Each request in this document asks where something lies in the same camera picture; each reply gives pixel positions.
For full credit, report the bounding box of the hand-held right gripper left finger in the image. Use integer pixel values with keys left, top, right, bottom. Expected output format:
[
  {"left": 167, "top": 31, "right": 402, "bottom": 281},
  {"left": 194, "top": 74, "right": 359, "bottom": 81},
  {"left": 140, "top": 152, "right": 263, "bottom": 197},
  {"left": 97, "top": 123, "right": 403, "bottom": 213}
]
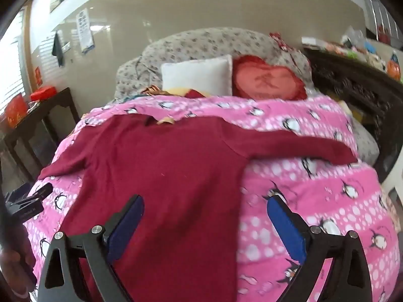
[{"left": 38, "top": 194, "right": 145, "bottom": 302}]

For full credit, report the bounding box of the orange bag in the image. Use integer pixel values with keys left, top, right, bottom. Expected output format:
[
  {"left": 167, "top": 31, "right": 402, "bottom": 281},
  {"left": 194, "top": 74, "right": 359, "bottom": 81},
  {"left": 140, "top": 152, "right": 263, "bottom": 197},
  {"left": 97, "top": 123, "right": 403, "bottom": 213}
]
[{"left": 387, "top": 52, "right": 402, "bottom": 81}]

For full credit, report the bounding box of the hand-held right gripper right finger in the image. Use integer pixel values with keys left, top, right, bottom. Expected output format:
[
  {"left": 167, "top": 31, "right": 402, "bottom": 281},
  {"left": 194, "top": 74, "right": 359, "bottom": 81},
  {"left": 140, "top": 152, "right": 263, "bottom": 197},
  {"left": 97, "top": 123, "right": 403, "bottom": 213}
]
[{"left": 267, "top": 193, "right": 374, "bottom": 302}]

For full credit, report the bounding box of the dark red sweater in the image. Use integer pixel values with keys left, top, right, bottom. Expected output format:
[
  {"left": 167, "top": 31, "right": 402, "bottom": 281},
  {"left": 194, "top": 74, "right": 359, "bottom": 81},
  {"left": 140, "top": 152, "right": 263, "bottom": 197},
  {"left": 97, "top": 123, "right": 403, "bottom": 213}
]
[{"left": 38, "top": 113, "right": 358, "bottom": 302}]

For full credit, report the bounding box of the red patterned cloth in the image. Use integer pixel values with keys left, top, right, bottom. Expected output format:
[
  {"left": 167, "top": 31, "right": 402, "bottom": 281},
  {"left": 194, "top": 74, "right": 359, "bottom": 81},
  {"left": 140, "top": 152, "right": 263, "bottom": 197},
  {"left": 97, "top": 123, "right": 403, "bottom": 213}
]
[{"left": 269, "top": 31, "right": 299, "bottom": 54}]

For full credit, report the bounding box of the dark wooden side table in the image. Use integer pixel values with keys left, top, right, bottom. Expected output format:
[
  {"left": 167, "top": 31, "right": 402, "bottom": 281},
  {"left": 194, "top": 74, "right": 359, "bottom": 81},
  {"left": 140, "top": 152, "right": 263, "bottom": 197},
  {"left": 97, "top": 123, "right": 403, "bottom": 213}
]
[{"left": 3, "top": 87, "right": 81, "bottom": 180}]

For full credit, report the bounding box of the window blind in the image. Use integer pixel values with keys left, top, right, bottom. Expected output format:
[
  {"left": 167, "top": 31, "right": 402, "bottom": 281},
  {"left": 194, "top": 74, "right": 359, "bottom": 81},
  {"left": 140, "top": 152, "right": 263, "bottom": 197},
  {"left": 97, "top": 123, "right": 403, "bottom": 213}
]
[{"left": 0, "top": 9, "right": 32, "bottom": 107}]

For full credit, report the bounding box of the red box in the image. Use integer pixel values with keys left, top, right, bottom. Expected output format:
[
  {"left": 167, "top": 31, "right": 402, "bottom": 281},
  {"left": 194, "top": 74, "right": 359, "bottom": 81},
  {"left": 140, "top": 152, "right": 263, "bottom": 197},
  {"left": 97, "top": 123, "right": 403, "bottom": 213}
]
[{"left": 30, "top": 86, "right": 57, "bottom": 101}]

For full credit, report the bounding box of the clear plastic bag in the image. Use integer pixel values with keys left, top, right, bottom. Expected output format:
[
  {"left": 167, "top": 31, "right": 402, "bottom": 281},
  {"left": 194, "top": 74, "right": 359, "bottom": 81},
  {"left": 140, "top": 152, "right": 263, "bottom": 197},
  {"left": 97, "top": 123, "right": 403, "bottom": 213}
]
[{"left": 342, "top": 27, "right": 367, "bottom": 46}]

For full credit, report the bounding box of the red heart-shaped pillow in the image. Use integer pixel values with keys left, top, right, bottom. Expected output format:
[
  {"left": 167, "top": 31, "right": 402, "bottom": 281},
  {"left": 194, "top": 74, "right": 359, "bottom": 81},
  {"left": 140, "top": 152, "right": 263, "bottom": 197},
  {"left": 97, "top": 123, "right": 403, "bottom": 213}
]
[{"left": 232, "top": 55, "right": 307, "bottom": 100}]

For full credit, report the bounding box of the metal rack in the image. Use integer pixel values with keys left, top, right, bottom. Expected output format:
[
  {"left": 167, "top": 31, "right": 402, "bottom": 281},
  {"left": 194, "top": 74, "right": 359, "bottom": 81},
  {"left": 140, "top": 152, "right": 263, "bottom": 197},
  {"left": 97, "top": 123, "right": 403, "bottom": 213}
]
[{"left": 365, "top": 0, "right": 399, "bottom": 43}]

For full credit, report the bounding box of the dark hanging cloth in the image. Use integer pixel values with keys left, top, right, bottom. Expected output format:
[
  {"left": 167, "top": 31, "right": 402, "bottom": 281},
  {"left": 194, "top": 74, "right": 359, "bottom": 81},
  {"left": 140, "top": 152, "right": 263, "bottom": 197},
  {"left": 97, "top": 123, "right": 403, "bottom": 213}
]
[{"left": 52, "top": 31, "right": 65, "bottom": 67}]

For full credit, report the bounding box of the striped orange cloth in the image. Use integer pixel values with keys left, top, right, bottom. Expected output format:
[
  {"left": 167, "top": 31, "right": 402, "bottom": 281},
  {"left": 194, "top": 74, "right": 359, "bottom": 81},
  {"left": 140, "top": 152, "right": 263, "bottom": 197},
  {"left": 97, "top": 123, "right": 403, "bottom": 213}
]
[{"left": 141, "top": 85, "right": 168, "bottom": 97}]

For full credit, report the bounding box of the wall chart poster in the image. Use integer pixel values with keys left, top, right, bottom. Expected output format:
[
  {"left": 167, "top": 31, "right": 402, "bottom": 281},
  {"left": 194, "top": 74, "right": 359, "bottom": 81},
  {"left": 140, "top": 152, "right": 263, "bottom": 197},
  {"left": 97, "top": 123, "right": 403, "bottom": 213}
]
[{"left": 76, "top": 8, "right": 95, "bottom": 53}]

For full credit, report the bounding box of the pink penguin print blanket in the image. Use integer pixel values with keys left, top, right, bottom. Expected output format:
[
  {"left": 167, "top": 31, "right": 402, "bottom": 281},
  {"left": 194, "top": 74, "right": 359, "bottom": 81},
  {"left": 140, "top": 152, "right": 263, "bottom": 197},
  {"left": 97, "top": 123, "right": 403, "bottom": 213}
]
[{"left": 23, "top": 94, "right": 394, "bottom": 302}]

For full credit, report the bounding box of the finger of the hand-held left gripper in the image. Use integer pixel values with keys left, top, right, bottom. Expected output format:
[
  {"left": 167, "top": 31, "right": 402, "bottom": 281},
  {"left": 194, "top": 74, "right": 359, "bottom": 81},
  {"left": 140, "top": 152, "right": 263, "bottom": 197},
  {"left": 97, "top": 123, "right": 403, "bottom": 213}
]
[{"left": 30, "top": 183, "right": 53, "bottom": 199}]

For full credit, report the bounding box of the red gift bag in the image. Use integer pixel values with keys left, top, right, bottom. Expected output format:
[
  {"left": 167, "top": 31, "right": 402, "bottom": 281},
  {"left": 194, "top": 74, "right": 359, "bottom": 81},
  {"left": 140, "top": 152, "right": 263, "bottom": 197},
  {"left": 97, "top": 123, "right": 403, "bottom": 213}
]
[{"left": 3, "top": 94, "right": 28, "bottom": 128}]

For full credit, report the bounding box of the person's left hand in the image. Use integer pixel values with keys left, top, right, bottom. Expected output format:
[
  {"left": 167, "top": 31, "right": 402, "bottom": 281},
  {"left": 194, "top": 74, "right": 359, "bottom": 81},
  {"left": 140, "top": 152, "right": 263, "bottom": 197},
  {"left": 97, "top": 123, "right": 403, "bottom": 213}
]
[{"left": 0, "top": 223, "right": 37, "bottom": 298}]

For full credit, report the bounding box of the dark carved wooden frame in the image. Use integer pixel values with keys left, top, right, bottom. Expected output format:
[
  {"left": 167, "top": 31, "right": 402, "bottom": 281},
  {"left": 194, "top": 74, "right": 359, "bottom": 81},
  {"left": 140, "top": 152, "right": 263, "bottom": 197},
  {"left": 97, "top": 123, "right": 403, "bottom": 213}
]
[{"left": 304, "top": 47, "right": 403, "bottom": 180}]

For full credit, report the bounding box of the grey floral quilt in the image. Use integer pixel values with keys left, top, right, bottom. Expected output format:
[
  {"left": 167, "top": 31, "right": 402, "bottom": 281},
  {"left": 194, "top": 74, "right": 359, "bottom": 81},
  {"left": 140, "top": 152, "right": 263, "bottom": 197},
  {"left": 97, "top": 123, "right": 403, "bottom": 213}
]
[{"left": 114, "top": 27, "right": 315, "bottom": 101}]

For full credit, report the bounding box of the white pillow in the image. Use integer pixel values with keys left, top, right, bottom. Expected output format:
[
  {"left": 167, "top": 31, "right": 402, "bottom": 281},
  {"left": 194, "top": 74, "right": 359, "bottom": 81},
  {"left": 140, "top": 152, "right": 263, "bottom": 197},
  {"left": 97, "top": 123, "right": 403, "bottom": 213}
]
[{"left": 160, "top": 54, "right": 233, "bottom": 96}]

